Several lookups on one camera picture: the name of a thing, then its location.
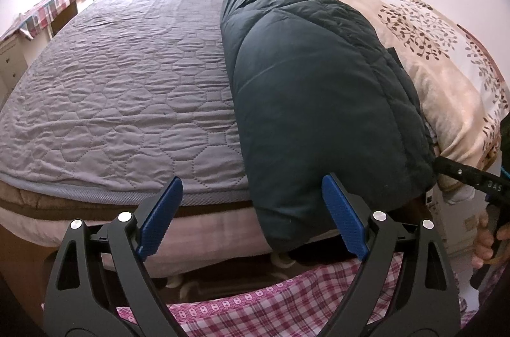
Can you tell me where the dark green quilted jacket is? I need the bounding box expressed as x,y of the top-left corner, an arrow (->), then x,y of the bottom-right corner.
221,0 -> 436,252

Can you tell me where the pink plaid pajama clothing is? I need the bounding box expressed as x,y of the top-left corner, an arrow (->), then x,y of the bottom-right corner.
115,252 -> 510,337

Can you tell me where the person's right hand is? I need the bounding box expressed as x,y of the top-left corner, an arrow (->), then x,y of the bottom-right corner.
471,211 -> 509,269

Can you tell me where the beige leaf-print duvet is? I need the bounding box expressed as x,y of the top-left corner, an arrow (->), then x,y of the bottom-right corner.
339,0 -> 509,170

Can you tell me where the grey quilted bed cover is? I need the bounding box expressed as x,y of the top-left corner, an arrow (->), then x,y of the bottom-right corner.
1,0 -> 249,206

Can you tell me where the white drawer desk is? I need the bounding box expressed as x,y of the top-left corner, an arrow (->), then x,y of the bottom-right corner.
0,2 -> 78,106

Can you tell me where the plaid cloth on desk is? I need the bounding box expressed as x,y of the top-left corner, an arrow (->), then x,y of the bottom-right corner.
1,0 -> 78,42

